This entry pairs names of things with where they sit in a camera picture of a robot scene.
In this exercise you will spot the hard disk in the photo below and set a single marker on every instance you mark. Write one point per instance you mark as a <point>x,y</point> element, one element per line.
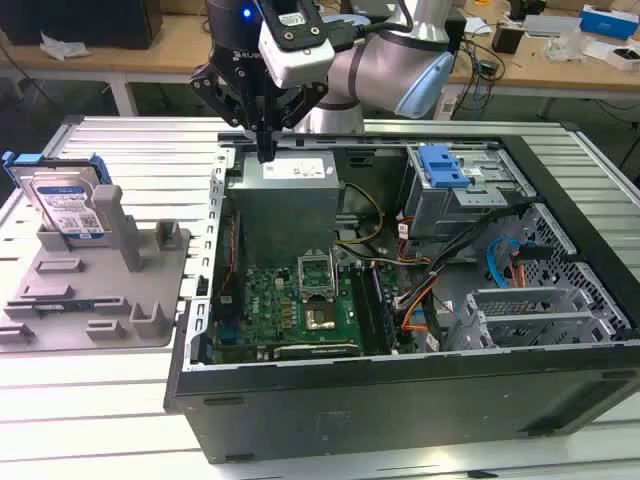
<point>65,200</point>

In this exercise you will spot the small black box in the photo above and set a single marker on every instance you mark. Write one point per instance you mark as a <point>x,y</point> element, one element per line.
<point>506,39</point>

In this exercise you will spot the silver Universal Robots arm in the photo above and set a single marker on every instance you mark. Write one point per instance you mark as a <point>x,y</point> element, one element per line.
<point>380,65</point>

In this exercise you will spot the grey plastic parts rack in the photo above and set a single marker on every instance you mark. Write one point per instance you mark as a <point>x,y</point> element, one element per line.
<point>100,280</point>

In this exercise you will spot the blue cardboard box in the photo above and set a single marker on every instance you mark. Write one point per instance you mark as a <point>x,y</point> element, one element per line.
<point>610,22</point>

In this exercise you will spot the grey metal drive cage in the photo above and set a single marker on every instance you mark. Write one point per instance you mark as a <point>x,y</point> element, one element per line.
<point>450,210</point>

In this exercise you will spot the green motherboard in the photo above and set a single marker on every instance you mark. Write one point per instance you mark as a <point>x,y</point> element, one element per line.
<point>270,305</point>

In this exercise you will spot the black graphics card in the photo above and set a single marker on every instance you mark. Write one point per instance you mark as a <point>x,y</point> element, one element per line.
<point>315,351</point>

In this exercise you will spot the large black box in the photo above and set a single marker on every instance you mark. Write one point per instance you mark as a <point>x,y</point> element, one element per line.
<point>75,25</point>

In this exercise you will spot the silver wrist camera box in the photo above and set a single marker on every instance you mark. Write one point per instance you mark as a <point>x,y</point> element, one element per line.
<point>300,65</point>

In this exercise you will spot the blue plastic drive latch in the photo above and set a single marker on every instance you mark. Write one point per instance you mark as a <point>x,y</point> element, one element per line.
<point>440,165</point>

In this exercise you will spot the grey metal disk bay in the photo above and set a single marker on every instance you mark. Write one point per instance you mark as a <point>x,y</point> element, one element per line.
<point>525,317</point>

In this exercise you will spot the CPU socket with gold contacts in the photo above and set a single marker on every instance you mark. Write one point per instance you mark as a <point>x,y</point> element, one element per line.
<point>320,320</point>

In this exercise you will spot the grey power supply unit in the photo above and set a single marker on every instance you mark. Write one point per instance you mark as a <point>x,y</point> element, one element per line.
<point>285,210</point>

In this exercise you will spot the wooden desk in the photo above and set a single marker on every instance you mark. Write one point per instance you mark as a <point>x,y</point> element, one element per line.
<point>175,55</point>

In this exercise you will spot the crumpled white paper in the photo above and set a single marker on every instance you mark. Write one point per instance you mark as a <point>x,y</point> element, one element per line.
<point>62,46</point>

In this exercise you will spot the black open PC case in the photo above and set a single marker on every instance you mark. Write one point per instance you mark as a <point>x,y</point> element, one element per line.
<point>400,410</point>

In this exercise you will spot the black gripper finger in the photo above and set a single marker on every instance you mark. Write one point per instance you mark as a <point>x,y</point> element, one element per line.
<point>300,107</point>
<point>220,97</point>

